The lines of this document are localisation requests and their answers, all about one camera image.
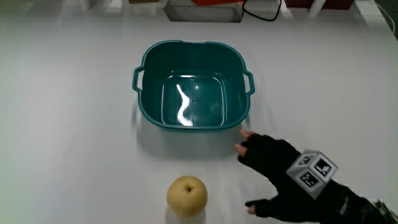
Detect black cable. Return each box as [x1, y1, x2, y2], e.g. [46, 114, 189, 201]
[241, 0, 283, 22]

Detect white desk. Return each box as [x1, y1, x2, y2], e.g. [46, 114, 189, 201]
[0, 0, 398, 224]

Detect white cable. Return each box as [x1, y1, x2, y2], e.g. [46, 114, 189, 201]
[369, 0, 396, 35]

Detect person's right hand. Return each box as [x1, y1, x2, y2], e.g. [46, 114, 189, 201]
[234, 129, 374, 224]

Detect yellow round pear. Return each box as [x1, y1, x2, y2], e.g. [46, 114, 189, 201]
[165, 175, 209, 219]

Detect dark red box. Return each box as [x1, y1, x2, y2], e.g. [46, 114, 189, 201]
[284, 0, 355, 11]

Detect white post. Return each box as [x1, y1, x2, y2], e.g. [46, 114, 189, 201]
[308, 0, 327, 18]

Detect teal plastic basin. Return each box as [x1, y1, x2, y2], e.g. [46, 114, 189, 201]
[132, 39, 256, 131]

